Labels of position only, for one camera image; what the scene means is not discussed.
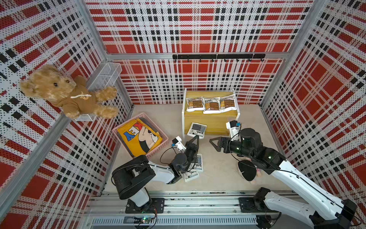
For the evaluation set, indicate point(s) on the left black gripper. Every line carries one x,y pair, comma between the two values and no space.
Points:
192,147

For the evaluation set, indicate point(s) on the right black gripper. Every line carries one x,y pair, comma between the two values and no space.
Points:
221,143

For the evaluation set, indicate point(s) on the blue coffee bag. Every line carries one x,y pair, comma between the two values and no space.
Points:
189,176
198,164
197,129

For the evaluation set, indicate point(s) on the brown coffee bag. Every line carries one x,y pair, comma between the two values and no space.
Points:
212,105
195,104
227,103

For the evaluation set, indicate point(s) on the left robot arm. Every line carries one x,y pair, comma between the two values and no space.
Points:
131,178

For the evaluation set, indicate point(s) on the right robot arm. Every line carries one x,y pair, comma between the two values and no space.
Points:
321,209

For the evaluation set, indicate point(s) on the yellow two-tier shelf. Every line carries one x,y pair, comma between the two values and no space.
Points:
216,123

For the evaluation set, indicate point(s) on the small doll black hat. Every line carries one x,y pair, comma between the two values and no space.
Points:
249,171

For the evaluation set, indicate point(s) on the yellow printed cloth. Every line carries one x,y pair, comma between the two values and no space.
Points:
138,137

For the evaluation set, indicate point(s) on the pink plastic basket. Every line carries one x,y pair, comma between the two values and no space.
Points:
151,124

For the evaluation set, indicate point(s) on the green circuit board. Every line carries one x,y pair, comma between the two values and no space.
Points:
143,220

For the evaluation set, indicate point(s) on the brown teddy bear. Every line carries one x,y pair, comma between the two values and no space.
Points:
71,95

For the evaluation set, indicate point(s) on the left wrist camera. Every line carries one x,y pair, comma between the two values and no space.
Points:
177,143

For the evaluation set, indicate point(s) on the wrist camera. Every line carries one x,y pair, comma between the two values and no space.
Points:
177,143
234,129

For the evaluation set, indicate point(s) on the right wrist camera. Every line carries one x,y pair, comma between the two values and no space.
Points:
234,129

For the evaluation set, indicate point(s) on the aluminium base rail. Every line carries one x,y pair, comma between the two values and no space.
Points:
191,209

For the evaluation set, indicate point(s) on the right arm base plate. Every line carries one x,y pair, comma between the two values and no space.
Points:
250,205

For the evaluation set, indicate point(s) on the black hook rail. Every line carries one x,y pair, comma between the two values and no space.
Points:
249,56

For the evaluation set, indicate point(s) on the clear wire wall basket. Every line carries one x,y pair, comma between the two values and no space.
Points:
103,77

